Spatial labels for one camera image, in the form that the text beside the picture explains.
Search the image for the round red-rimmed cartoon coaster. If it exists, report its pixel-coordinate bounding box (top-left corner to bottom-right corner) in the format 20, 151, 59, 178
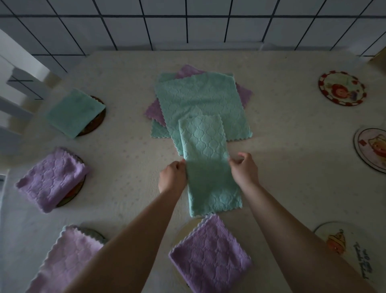
318, 71, 368, 107

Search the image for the teal unfolded microfibre cloth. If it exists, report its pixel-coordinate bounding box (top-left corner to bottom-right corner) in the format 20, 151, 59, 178
154, 72, 253, 157
150, 72, 235, 139

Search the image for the person's left hand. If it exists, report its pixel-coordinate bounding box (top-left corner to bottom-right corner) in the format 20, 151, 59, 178
158, 159, 188, 195

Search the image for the teal folded square cloth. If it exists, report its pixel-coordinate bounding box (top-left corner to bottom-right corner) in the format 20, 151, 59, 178
44, 88, 106, 139

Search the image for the person's right hand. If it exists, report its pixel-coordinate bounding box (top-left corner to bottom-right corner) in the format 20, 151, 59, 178
228, 152, 260, 188

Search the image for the white wooden chair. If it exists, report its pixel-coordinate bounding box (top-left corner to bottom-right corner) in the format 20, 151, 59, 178
0, 28, 50, 157

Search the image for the round grey coaster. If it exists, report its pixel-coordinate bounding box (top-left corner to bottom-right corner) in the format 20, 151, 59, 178
72, 225, 108, 245

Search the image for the purple unfolded microfibre cloth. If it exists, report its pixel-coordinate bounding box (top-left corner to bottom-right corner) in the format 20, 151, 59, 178
143, 64, 253, 128

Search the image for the cream dotted tablecloth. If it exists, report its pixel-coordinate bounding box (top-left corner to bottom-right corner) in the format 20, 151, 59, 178
0, 50, 386, 293

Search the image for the round dark brown coaster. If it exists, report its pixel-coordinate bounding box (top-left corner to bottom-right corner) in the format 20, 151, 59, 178
76, 96, 107, 137

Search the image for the purple folded square cloth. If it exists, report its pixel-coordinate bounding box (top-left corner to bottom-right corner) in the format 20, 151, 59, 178
168, 213, 253, 293
15, 147, 90, 214
25, 225, 105, 293

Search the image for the person's right forearm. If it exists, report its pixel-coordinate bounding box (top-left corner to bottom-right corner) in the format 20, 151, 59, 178
240, 182, 378, 293

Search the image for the round dark cartoon coaster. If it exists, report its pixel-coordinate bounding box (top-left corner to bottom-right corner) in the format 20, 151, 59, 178
56, 155, 87, 208

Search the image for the person's left forearm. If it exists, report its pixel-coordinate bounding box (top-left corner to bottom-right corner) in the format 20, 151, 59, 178
64, 188, 183, 293

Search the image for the round white cartoon coaster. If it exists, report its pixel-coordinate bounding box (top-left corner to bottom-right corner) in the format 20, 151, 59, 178
353, 126, 386, 174

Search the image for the teal half-folded microfibre cloth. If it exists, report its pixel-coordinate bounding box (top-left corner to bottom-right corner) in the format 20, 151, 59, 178
178, 114, 243, 219

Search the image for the round white coaster with writing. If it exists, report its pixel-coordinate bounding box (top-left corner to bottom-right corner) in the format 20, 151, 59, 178
313, 222, 386, 293

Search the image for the brown wooden furniture edge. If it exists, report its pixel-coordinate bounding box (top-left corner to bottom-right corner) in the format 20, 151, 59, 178
369, 46, 386, 70

